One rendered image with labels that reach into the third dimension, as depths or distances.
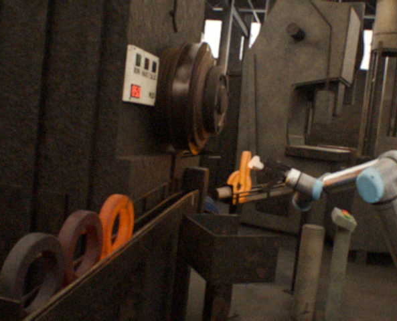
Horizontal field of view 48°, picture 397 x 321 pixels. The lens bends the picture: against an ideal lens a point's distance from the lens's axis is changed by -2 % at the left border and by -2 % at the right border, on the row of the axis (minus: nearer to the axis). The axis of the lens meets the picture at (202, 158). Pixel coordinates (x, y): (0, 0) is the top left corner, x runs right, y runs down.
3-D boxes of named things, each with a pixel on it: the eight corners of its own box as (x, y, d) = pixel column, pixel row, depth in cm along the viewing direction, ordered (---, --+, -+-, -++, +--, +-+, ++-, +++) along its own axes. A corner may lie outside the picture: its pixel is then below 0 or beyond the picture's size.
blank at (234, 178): (232, 205, 238) (237, 206, 235) (222, 182, 231) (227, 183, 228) (250, 187, 245) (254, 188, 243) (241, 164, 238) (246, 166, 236)
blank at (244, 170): (241, 154, 203) (248, 155, 202) (244, 148, 218) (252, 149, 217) (237, 187, 206) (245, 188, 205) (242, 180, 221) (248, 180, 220)
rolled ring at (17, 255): (66, 223, 93) (52, 221, 94) (11, 255, 75) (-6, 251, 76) (65, 303, 97) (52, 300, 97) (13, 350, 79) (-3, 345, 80)
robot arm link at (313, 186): (315, 205, 206) (321, 195, 198) (290, 194, 209) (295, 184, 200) (321, 189, 211) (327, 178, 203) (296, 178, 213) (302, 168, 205)
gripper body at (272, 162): (268, 156, 213) (291, 166, 210) (260, 172, 214) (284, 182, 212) (266, 156, 205) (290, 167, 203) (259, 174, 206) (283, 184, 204)
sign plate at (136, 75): (122, 100, 146) (127, 45, 144) (149, 105, 171) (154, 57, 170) (128, 101, 145) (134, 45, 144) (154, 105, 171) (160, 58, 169)
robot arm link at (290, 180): (292, 188, 211) (292, 190, 202) (282, 184, 212) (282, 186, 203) (300, 171, 210) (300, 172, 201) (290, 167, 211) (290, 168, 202)
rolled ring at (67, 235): (105, 203, 111) (93, 202, 112) (67, 225, 93) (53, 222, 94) (102, 273, 114) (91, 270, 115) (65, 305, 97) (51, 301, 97)
